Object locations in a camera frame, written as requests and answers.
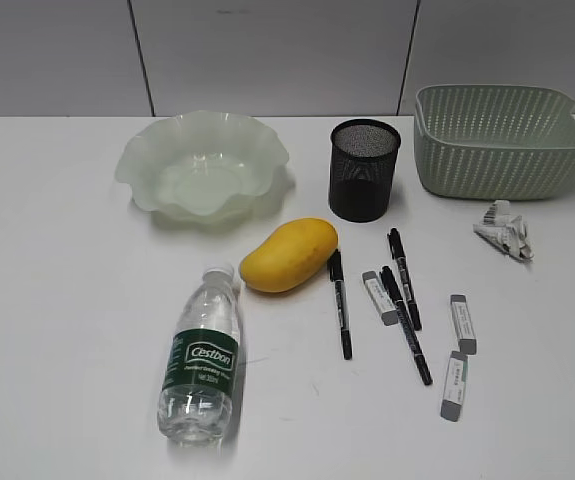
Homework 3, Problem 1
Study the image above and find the yellow mango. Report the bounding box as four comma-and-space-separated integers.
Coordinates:
239, 217, 338, 293

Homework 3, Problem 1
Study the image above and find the black marker pen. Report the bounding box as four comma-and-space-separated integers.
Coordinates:
387, 228, 422, 331
327, 249, 353, 360
380, 266, 433, 386

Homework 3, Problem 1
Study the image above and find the clear water bottle green label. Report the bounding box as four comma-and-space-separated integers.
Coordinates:
157, 263, 241, 445

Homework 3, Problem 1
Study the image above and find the waste paper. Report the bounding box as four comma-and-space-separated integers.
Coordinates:
473, 200, 533, 262

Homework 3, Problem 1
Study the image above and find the frosted wavy glass plate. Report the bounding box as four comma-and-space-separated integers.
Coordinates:
114, 110, 289, 223

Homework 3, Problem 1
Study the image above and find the black mesh pen holder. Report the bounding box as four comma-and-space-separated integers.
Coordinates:
328, 119, 401, 223

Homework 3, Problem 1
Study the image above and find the pale green plastic basket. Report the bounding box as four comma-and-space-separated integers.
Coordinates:
414, 84, 575, 201

